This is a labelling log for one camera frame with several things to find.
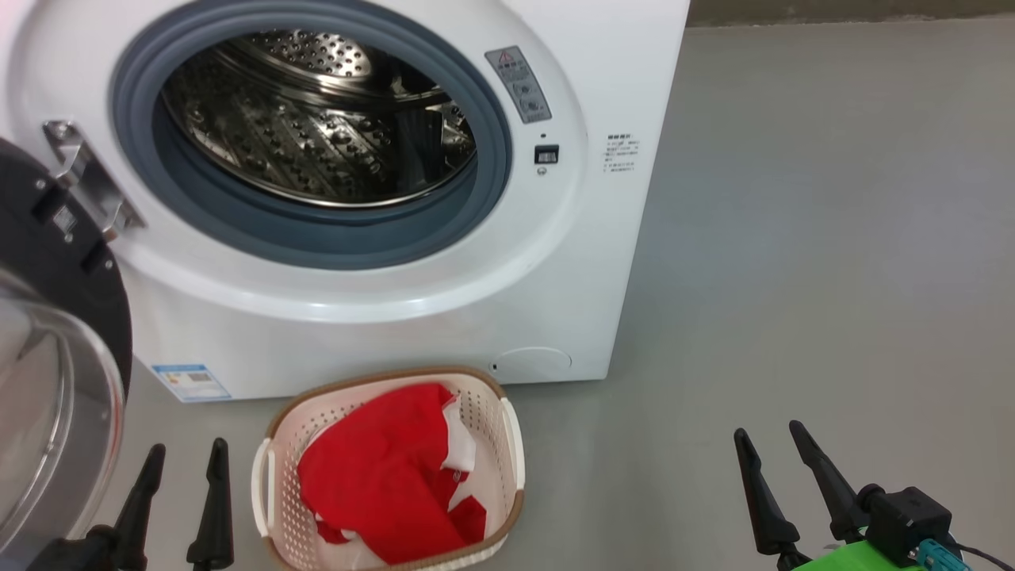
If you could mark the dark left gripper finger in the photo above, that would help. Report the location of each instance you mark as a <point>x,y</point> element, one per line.
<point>135,531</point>
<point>212,523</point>

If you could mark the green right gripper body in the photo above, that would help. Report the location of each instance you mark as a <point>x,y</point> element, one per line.
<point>848,561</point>

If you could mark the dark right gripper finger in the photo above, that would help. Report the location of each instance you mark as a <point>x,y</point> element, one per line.
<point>769,515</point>
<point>840,500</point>

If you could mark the black door latch slot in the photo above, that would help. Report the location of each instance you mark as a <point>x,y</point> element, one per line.
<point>547,155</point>

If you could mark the black round glass washer door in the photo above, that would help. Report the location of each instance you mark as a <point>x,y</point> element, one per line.
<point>47,254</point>

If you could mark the cream perforated laundry basket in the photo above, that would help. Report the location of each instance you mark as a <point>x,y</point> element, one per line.
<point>492,420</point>

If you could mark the red and white garment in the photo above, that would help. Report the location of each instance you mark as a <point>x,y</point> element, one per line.
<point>381,476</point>

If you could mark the white front-load washing machine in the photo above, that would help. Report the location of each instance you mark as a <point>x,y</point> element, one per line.
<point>571,277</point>

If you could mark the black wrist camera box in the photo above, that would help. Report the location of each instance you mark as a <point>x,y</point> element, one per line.
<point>908,519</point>
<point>75,555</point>

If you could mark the round white filter cover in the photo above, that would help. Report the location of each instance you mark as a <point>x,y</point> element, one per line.
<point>533,365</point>

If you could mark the grey warning sticker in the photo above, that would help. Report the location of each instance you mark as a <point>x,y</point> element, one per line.
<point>519,86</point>

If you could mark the blue energy label sticker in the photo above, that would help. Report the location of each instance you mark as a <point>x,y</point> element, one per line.
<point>190,383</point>

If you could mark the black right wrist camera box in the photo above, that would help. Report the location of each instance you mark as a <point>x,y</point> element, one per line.
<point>908,519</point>

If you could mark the grey wall baseboard strip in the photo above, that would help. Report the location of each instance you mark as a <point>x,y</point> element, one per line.
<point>833,12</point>

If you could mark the metal door hinge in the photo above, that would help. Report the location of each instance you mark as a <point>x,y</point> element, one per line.
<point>91,182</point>

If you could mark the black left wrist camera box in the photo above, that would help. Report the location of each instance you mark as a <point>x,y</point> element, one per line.
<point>75,555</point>

